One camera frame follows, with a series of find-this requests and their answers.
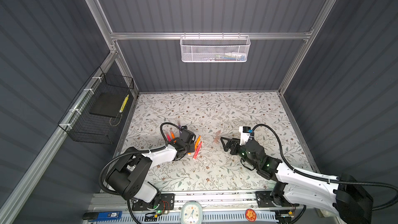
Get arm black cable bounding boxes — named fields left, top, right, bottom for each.
left=98, top=122, right=184, bottom=197
left=251, top=123, right=398, bottom=212

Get black pad in basket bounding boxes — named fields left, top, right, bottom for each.
left=89, top=92, right=126, bottom=118

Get white analog clock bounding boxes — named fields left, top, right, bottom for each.
left=180, top=201, right=203, bottom=224

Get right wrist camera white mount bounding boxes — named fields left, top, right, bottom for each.
left=239, top=126, right=254, bottom=146

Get purple highlighter pen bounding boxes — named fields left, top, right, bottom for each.
left=177, top=120, right=182, bottom=136

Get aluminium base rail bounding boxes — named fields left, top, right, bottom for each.
left=88, top=189, right=302, bottom=224

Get black wire basket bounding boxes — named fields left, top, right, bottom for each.
left=59, top=68, right=134, bottom=145

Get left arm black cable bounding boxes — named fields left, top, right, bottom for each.
left=98, top=122, right=184, bottom=197

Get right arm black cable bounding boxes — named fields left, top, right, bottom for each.
left=251, top=123, right=398, bottom=212

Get aluminium enclosure frame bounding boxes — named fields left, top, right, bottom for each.
left=1, top=0, right=337, bottom=224

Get blue black tool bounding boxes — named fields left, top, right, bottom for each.
left=82, top=211, right=122, bottom=222

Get white wire basket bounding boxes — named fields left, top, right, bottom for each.
left=180, top=34, right=251, bottom=63

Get yellow highlighter in basket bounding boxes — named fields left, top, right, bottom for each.
left=119, top=94, right=130, bottom=113

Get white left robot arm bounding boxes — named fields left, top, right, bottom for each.
left=98, top=122, right=196, bottom=208

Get red round sticker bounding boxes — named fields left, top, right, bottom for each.
left=245, top=208, right=257, bottom=222

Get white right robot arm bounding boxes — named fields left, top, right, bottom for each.
left=220, top=137, right=373, bottom=224

